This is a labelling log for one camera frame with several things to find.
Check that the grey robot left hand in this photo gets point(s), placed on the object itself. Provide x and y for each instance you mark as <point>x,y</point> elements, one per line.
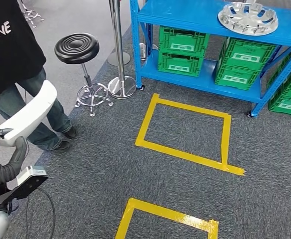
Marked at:
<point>16,161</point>

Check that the person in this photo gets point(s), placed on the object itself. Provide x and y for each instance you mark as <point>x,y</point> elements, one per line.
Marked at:
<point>10,49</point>

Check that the silver wheel hubcap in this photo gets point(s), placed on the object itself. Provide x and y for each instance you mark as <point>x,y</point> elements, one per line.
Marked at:
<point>247,18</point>

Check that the chrome chair base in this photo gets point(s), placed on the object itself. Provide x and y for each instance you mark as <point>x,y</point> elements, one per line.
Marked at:
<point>31,14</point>

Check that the yellow tape square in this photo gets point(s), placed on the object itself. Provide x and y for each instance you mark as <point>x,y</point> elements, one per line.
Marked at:
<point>185,155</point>
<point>165,212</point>

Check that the blue metal shelf rack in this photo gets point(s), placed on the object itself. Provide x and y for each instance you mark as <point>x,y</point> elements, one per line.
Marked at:
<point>185,13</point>

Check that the white curved plastic part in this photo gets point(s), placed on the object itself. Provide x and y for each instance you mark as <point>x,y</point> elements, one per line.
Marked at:
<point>31,112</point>

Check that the black round stool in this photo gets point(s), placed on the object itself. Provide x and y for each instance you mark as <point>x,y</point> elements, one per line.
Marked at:
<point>77,47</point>

